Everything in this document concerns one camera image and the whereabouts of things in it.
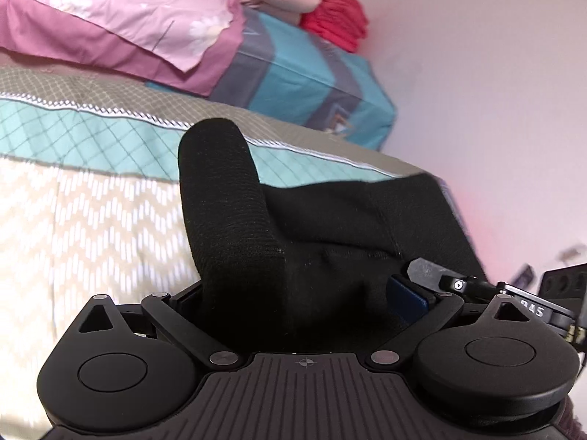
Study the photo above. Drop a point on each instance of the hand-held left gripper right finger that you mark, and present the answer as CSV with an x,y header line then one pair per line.
x,y
408,300

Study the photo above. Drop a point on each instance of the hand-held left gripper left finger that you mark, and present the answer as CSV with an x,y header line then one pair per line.
x,y
185,301

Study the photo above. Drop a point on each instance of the patterned bedspread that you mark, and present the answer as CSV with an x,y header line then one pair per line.
x,y
91,220

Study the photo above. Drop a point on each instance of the red folded cloth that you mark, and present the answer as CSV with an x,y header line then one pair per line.
x,y
337,20

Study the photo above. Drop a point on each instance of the teal grey striped pillow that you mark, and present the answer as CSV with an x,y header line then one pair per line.
x,y
298,82

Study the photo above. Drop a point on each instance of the pink floral pillow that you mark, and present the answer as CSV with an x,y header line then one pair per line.
x,y
114,18

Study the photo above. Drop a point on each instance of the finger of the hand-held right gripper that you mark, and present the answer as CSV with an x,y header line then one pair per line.
x,y
426,271

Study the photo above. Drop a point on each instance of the black pants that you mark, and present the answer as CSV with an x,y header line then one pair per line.
x,y
321,238

